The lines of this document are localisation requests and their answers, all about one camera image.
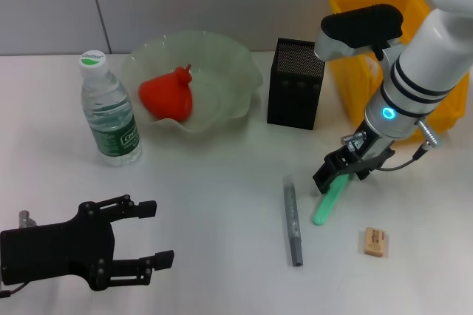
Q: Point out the clear green-label water bottle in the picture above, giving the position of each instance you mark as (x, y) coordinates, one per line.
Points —
(114, 126)

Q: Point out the beige eraser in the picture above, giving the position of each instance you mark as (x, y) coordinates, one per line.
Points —
(376, 243)

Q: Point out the black mesh pen holder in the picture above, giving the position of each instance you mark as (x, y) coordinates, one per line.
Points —
(295, 85)

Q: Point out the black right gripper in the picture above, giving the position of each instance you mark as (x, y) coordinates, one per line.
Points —
(369, 152)

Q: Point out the yellow plastic bin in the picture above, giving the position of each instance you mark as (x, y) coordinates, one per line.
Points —
(351, 89)

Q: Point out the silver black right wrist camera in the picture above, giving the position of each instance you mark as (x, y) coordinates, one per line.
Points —
(358, 23)

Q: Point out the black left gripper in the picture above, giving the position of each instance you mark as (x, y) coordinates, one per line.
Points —
(55, 252)

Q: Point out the red-orange toy orange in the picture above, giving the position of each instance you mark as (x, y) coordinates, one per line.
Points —
(166, 93)

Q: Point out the grey pen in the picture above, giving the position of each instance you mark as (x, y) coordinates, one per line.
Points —
(294, 237)

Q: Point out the pale green glass fruit plate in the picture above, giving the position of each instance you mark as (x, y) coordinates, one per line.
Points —
(221, 71)

